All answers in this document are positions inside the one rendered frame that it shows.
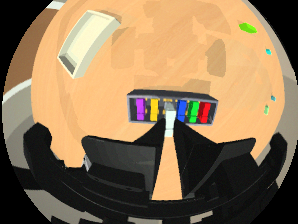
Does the cream shallow square tray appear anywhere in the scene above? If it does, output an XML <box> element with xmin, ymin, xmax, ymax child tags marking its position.
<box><xmin>57</xmin><ymin>10</ymin><xmax>121</xmax><ymax>79</ymax></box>

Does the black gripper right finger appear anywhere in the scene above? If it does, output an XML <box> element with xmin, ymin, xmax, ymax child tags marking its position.
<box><xmin>173</xmin><ymin>119</ymin><xmax>257</xmax><ymax>198</ymax></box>

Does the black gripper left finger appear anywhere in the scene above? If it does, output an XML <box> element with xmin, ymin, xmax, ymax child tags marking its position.
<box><xmin>81</xmin><ymin>119</ymin><xmax>166</xmax><ymax>200</ymax></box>

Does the green rectangular block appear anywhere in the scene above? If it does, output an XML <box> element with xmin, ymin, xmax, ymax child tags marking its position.
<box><xmin>238</xmin><ymin>23</ymin><xmax>258</xmax><ymax>34</ymax></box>

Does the yellow fuse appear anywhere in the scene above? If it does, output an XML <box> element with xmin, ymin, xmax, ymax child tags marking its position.
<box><xmin>152</xmin><ymin>97</ymin><xmax>158</xmax><ymax>120</ymax></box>

